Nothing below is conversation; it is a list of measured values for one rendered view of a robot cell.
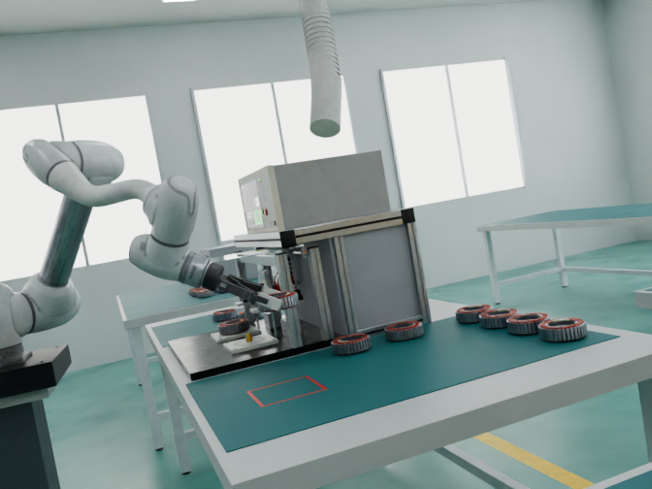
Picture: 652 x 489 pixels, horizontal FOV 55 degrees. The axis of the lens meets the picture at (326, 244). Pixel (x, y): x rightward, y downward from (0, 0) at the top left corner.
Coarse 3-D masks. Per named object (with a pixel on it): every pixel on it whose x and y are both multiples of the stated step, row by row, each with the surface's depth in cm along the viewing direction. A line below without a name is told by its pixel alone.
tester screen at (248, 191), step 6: (246, 186) 223; (252, 186) 215; (246, 192) 225; (252, 192) 217; (246, 198) 227; (252, 198) 218; (258, 198) 211; (246, 204) 228; (246, 210) 230; (252, 210) 222; (246, 216) 232; (252, 216) 223; (246, 222) 234
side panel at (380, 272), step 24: (336, 240) 189; (360, 240) 193; (384, 240) 196; (408, 240) 198; (360, 264) 193; (384, 264) 196; (408, 264) 199; (360, 288) 193; (384, 288) 196; (408, 288) 199; (360, 312) 193; (384, 312) 196; (408, 312) 199
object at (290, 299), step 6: (270, 294) 175; (276, 294) 175; (282, 294) 174; (288, 294) 168; (294, 294) 169; (282, 300) 166; (288, 300) 167; (294, 300) 168; (258, 306) 169; (282, 306) 166; (288, 306) 167; (294, 306) 169
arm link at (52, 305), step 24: (96, 144) 204; (96, 168) 201; (120, 168) 210; (72, 216) 210; (72, 240) 215; (48, 264) 219; (72, 264) 222; (24, 288) 224; (48, 288) 221; (72, 288) 229; (48, 312) 223; (72, 312) 233
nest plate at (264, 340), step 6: (258, 336) 209; (264, 336) 207; (270, 336) 205; (228, 342) 206; (234, 342) 204; (240, 342) 203; (246, 342) 201; (252, 342) 199; (258, 342) 198; (264, 342) 196; (270, 342) 197; (276, 342) 198; (228, 348) 198; (234, 348) 195; (240, 348) 194; (246, 348) 195; (252, 348) 195
